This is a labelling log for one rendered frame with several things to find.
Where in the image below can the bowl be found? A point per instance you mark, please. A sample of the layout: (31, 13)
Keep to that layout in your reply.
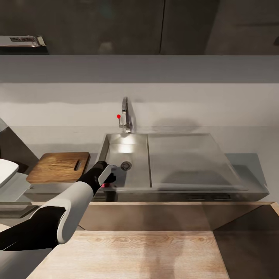
(7, 170)

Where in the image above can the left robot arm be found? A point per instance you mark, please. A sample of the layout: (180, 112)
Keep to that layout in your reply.
(24, 246)

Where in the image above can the drop in sink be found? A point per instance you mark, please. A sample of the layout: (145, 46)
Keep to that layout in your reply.
(166, 161)

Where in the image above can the cutting board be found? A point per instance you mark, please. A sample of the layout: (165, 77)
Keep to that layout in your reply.
(57, 167)

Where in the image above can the dishwasher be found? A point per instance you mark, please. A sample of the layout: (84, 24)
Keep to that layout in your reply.
(12, 215)

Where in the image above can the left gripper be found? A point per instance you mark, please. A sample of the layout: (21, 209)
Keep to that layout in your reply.
(111, 178)

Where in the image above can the cabinet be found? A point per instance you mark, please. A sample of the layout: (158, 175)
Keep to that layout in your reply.
(80, 27)
(220, 27)

